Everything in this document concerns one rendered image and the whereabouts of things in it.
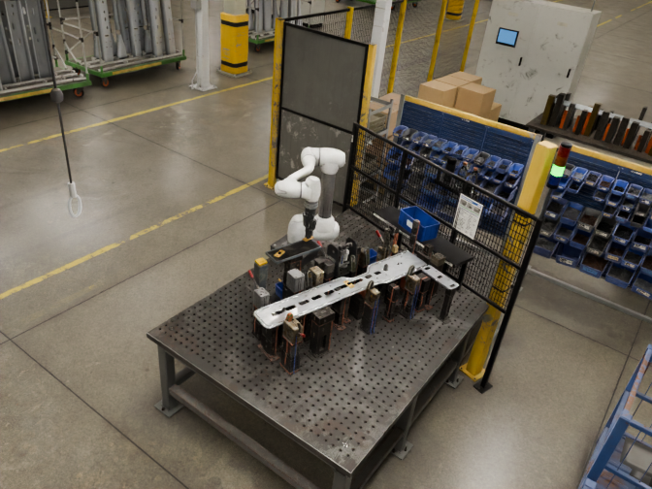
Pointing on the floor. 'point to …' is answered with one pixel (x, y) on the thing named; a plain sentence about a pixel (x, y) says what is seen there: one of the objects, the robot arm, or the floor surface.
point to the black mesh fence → (446, 230)
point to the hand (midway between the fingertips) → (308, 233)
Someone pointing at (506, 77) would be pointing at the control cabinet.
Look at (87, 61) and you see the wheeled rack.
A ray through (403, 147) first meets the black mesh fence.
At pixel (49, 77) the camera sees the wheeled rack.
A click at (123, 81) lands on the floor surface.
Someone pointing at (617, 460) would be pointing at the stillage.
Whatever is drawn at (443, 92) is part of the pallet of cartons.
